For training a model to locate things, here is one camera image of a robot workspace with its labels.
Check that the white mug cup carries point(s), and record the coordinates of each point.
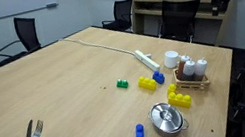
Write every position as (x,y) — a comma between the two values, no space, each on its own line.
(171,59)

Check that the green toy block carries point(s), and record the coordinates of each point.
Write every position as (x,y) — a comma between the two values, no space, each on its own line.
(122,83)

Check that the white power strip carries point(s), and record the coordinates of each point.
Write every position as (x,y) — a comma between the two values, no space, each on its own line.
(146,61)

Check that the small blue toy block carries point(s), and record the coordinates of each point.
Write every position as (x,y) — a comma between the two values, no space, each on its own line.
(158,77)

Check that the brown sauce bottle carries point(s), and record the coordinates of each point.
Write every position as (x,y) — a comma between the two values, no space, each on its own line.
(181,66)

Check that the black office chair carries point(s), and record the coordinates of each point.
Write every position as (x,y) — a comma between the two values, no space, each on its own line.
(122,13)
(178,20)
(27,34)

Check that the white wooden shelf unit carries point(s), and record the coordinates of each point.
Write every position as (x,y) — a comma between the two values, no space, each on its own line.
(142,8)

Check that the large yellow toy block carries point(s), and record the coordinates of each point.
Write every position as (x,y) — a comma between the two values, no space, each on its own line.
(177,99)

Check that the middle white sauce bottle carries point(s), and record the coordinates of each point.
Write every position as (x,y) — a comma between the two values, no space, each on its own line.
(188,70)

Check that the white sauce bottle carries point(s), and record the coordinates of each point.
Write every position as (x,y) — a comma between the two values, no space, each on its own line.
(188,70)
(200,67)

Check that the steel pot with lid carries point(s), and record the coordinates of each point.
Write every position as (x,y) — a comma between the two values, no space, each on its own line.
(167,120)

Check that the black office chair right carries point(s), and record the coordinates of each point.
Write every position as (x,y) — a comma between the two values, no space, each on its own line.
(178,20)

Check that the right white sauce bottle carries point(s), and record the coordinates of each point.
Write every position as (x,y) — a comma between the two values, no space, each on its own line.
(200,67)

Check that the wooden crate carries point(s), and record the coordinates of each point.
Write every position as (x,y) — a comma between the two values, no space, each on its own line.
(193,85)

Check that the whiteboard eraser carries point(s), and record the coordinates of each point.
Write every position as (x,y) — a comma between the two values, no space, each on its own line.
(51,5)

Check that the silver fork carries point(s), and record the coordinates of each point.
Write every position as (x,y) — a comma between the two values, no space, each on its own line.
(39,128)

